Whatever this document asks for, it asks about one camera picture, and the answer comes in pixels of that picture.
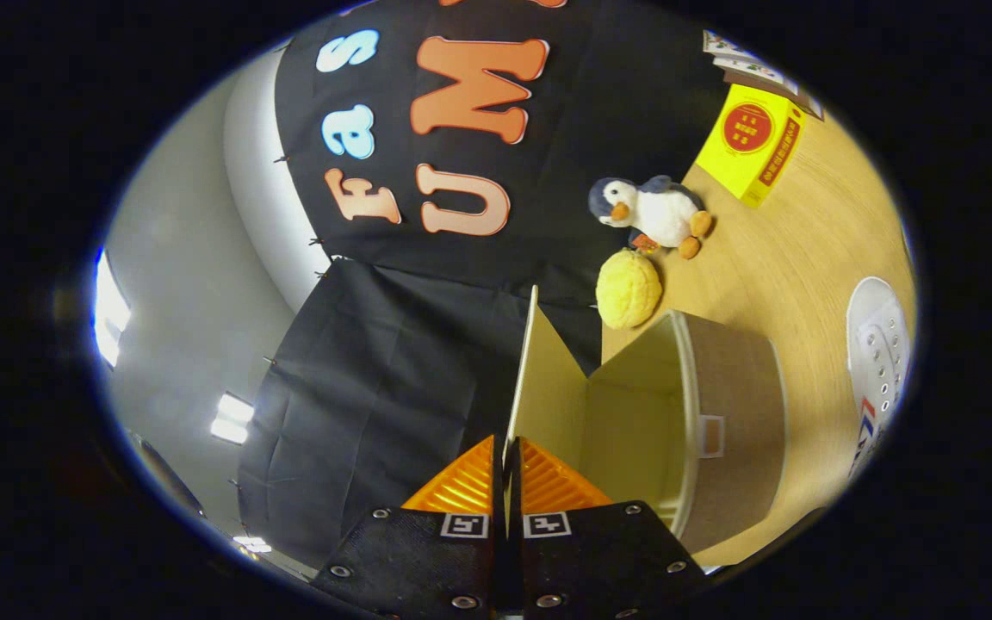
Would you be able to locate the yellow plush ball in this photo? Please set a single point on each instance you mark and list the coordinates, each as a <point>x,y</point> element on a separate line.
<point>628,288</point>

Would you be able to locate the penguin plush toy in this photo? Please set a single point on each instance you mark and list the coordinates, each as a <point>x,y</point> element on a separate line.
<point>664,215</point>

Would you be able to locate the white illustrated book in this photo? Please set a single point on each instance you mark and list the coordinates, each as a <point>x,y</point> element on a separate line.
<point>724,43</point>
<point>759,73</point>

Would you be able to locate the white striped canvas shoe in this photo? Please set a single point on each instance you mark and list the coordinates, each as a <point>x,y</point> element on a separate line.
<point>879,344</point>

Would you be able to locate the yellow book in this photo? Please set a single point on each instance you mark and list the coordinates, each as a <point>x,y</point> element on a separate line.
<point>746,138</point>

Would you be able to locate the brown fabric storage box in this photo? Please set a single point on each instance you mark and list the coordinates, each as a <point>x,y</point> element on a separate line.
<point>737,387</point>

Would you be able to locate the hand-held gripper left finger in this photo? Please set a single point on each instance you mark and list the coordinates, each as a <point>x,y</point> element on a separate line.
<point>427,560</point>

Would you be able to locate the ceiling light panel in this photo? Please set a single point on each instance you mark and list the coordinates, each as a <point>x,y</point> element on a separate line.
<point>108,310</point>
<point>252,544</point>
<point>232,418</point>

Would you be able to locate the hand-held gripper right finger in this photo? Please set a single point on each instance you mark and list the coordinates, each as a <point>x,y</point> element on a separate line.
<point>591,560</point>

